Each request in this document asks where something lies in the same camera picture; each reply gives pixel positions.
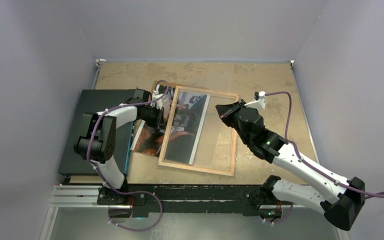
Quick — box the colour photo print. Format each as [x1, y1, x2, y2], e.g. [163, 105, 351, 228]
[131, 92, 210, 165]

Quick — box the white wooden picture frame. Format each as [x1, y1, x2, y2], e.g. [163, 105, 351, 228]
[158, 86, 240, 177]

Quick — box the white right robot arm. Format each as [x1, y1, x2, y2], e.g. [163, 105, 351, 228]
[215, 100, 365, 231]

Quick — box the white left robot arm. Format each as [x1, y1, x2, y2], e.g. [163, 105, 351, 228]
[73, 89, 169, 205]

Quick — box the brown backing board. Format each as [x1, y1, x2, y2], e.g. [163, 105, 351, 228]
[151, 81, 211, 99]

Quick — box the black foam pad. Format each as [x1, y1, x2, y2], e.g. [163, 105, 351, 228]
[57, 89, 140, 176]

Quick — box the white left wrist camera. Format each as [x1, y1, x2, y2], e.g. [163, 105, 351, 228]
[152, 84, 167, 109]

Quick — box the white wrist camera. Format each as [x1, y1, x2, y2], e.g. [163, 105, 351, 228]
[152, 84, 167, 109]
[245, 91, 266, 111]

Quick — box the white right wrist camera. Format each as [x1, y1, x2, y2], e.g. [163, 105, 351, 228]
[245, 91, 266, 111]

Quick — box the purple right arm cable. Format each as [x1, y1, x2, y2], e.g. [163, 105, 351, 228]
[263, 91, 384, 226]

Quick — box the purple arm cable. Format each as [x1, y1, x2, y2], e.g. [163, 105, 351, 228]
[263, 91, 384, 226]
[85, 80, 170, 232]

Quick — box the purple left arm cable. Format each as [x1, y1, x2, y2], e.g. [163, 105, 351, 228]
[85, 80, 170, 232]

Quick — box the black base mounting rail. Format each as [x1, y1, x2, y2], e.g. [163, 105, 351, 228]
[97, 183, 290, 218]

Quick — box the aluminium extrusion rail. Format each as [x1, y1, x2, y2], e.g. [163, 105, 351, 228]
[48, 184, 342, 209]

